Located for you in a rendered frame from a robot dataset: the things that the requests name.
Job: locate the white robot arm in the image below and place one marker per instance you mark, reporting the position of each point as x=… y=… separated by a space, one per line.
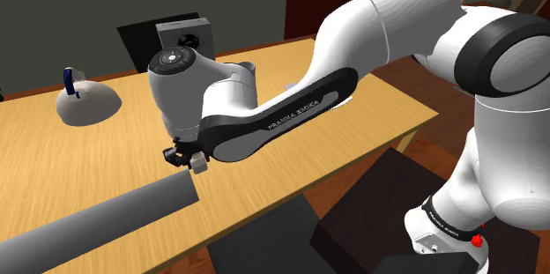
x=412 y=19

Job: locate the grey cup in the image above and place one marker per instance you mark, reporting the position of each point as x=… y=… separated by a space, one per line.
x=249 y=68

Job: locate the black flat panel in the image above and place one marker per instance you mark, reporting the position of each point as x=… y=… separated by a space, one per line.
x=137 y=45

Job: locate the wooden desk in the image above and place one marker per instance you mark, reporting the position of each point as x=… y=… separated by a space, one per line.
x=107 y=157

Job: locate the dark robot stand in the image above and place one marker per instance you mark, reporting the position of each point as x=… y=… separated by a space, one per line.
x=378 y=204

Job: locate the grey box with black mark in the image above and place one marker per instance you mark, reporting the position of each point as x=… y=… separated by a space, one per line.
x=199 y=32

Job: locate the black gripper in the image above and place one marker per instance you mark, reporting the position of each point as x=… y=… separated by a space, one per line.
x=184 y=153

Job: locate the long grey tube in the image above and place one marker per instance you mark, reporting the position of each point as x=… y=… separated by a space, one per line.
x=107 y=217

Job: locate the dark grey block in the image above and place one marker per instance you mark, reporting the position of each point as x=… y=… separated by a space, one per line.
x=266 y=238

